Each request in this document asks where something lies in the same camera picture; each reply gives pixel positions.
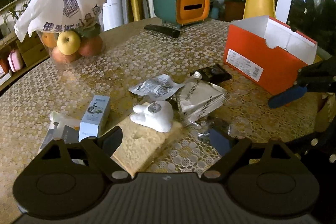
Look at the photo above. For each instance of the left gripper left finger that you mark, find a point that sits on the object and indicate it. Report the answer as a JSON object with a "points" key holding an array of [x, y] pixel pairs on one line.
{"points": [[100, 150]]}

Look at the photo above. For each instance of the silver foil snack bag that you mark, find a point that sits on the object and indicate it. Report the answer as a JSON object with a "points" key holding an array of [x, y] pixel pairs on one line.
{"points": [[198, 98]]}

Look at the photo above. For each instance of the green white tissue pack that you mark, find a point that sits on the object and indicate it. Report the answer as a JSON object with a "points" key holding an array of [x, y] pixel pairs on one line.
{"points": [[61, 127]]}

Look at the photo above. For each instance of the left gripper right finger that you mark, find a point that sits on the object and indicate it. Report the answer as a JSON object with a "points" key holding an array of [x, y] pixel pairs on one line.
{"points": [[227, 164]]}

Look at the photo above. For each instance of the yellow apple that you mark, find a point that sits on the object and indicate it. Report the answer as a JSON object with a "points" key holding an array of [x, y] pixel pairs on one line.
{"points": [[68, 42]]}

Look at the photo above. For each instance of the silver printed sachet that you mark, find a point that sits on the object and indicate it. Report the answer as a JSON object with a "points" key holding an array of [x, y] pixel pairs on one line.
{"points": [[158, 88]]}

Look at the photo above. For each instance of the orange teal tissue box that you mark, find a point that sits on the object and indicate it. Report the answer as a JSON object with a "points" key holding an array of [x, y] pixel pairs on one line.
{"points": [[181, 12]]}

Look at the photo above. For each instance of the white rabbit figurine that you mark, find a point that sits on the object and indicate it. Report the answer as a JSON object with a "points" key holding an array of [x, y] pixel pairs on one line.
{"points": [[156, 115]]}

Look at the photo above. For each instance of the pink small case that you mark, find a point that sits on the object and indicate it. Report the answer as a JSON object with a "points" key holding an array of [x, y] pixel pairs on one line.
{"points": [[15, 61]]}

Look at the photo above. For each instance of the black glossy snack packet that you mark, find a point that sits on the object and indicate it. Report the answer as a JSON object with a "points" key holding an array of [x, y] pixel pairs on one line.
{"points": [[213, 74]]}

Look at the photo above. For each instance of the red shoe box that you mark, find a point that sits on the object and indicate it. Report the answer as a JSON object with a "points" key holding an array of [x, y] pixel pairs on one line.
{"points": [[266, 51]]}

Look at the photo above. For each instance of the black remote control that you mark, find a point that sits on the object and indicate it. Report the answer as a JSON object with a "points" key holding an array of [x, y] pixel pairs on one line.
{"points": [[163, 30]]}

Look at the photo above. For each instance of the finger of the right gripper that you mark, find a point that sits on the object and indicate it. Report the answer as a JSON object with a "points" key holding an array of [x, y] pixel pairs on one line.
{"points": [[286, 97]]}

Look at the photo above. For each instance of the red apple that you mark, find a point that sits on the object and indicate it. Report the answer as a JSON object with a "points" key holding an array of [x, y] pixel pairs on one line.
{"points": [[91, 46]]}

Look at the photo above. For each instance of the light blue small box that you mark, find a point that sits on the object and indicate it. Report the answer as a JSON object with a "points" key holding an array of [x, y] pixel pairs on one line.
{"points": [[95, 117]]}

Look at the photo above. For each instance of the blue plastic wrapper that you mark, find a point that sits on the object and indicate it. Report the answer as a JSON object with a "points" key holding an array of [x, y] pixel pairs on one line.
{"points": [[216, 132]]}

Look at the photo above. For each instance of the white plastic fruit bag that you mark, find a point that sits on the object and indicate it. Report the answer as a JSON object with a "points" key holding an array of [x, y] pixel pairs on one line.
{"points": [[57, 16]]}

